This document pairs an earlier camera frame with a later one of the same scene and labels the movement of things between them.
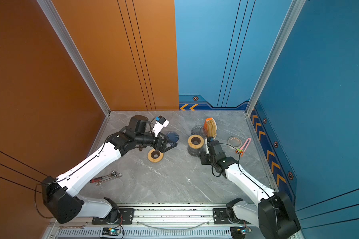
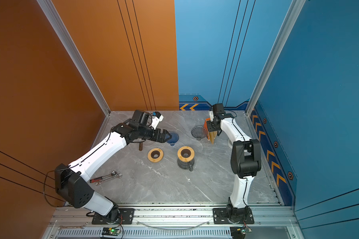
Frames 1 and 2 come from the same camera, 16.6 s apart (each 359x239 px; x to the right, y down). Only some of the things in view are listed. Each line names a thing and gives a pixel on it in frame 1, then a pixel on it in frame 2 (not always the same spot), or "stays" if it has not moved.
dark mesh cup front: x=195 y=152 → x=186 y=165
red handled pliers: x=98 y=180 stays
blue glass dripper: x=173 y=136 stays
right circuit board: x=239 y=232 stays
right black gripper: x=203 y=157 → x=210 y=128
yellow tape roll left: x=155 y=156 stays
